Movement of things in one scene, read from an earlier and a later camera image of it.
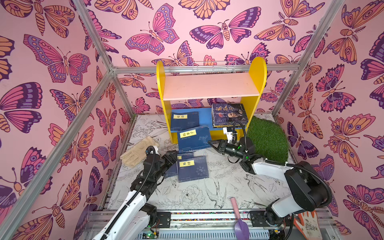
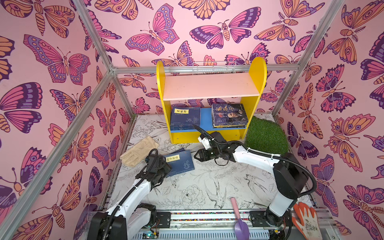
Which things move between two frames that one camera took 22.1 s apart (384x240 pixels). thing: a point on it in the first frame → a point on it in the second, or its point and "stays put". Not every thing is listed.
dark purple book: x=226 y=115 stays put
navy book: x=173 y=170 → x=182 y=118
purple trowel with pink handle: x=241 y=227 stays put
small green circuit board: x=149 y=236 stays put
